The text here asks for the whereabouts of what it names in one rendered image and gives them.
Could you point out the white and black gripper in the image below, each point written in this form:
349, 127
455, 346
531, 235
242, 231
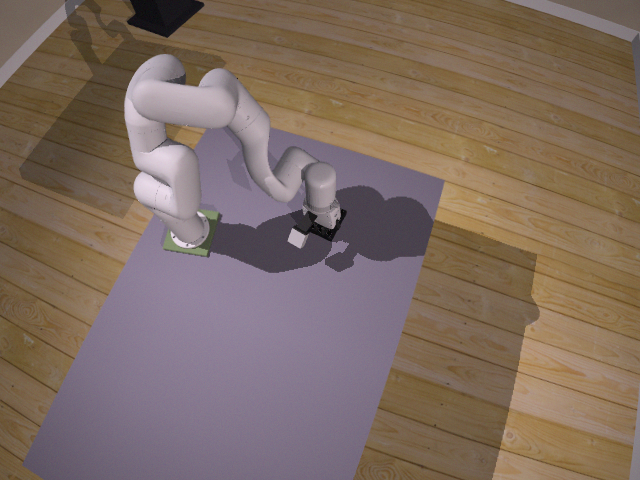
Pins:
327, 219

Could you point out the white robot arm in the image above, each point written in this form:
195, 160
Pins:
157, 97

